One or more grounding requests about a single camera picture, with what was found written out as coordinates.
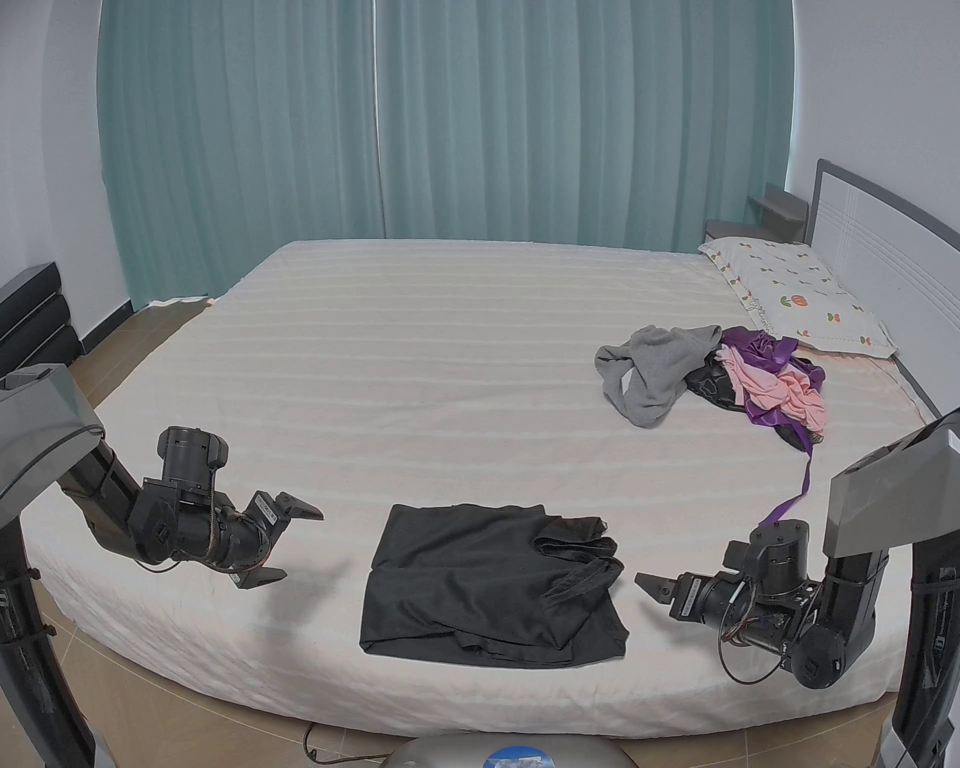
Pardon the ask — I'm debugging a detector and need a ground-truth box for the grey garment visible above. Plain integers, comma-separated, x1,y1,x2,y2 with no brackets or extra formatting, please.
594,324,723,429

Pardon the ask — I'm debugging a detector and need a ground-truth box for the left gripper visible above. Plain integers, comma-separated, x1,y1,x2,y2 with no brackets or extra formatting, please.
206,489,325,591

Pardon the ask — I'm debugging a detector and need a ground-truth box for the black cable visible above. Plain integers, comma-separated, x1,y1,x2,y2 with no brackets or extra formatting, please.
302,723,391,762
716,588,789,685

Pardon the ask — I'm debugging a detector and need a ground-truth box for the pile of clothes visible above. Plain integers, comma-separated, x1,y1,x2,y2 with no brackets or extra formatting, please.
686,326,828,526

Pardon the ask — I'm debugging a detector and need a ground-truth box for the bed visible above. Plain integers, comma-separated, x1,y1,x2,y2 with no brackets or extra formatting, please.
15,157,960,740

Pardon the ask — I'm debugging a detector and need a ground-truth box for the blue-green curtain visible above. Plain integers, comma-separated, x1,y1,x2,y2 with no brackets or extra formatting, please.
375,0,796,254
96,0,385,309

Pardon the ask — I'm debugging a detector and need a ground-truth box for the white printed pillow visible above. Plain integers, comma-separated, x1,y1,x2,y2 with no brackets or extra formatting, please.
701,236,900,357

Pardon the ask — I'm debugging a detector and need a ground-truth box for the grey bedside table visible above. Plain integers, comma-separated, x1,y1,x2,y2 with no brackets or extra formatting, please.
705,183,810,243

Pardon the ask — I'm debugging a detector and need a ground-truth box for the black garment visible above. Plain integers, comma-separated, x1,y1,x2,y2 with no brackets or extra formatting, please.
358,504,630,669

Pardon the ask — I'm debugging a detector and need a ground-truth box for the black chest of drawers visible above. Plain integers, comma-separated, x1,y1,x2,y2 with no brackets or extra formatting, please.
0,261,82,384

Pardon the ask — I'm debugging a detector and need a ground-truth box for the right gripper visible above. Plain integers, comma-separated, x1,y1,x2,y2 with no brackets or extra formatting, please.
636,573,751,628

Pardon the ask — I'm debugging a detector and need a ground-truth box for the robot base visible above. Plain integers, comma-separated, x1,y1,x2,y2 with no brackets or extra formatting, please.
382,735,624,768

